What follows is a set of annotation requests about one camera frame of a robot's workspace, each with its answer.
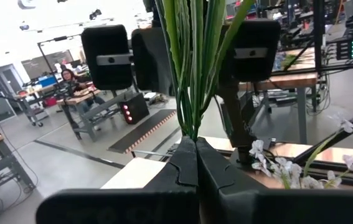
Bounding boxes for blue flower bunch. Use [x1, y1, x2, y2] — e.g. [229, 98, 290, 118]
[154, 0, 257, 142]

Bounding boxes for white power strip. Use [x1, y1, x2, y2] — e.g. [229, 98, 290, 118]
[143, 91, 167, 106]

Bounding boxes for white veined flower bunch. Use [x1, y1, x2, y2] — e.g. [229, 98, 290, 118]
[248, 111, 353, 190]

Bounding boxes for black mat orange-striped edge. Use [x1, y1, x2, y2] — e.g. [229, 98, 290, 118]
[107, 108, 177, 155]

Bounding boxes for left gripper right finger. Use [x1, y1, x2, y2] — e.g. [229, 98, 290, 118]
[198, 138, 268, 224]

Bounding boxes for person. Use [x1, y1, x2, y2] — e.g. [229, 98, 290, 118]
[59, 68, 110, 131]

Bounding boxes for black metal table frame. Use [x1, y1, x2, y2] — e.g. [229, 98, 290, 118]
[163, 83, 353, 189]

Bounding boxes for neighbouring wooden workstation table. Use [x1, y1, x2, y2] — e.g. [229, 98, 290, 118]
[238, 46, 329, 146]

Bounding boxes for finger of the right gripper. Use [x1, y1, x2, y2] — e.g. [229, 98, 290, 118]
[81, 24, 134, 91]
[219, 18, 282, 83]

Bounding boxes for grey wheeled cart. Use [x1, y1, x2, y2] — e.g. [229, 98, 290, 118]
[14, 93, 51, 128]

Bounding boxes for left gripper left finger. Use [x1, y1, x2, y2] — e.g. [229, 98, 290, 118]
[144, 136, 199, 189]

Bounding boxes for black box green lights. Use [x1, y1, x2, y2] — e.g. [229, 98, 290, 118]
[336, 39, 353, 60]

